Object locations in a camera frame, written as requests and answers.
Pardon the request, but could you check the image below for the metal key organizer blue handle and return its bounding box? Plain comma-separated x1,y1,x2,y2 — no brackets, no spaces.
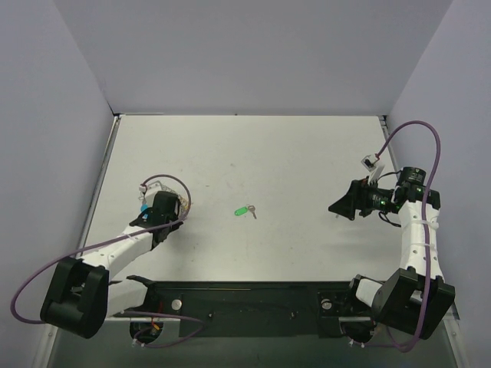
140,184,189,216

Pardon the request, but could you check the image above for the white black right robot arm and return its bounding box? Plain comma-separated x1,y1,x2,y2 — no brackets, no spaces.
328,167,456,340

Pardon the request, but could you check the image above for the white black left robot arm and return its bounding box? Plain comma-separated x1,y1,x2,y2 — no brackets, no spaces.
40,191,182,338

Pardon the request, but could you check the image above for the green key tag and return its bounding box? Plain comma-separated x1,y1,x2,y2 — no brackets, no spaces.
234,206,249,216

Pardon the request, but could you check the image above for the silver key on green tag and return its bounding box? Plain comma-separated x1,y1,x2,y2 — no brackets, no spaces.
246,205,257,219

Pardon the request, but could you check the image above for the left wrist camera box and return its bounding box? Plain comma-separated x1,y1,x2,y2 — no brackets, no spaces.
139,180,163,205

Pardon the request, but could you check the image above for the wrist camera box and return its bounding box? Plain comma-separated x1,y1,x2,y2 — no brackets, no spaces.
139,180,163,205
361,153,385,185

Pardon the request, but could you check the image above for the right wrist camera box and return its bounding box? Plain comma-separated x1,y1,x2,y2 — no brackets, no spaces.
361,153,385,185

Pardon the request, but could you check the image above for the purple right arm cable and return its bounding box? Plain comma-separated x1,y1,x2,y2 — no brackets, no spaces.
347,120,442,353

